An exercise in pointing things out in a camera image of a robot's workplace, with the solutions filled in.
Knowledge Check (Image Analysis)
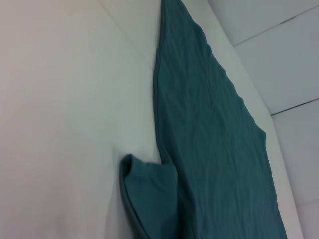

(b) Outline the teal t-shirt with FREE print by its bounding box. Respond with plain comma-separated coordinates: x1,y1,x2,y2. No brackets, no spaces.
119,0,289,239

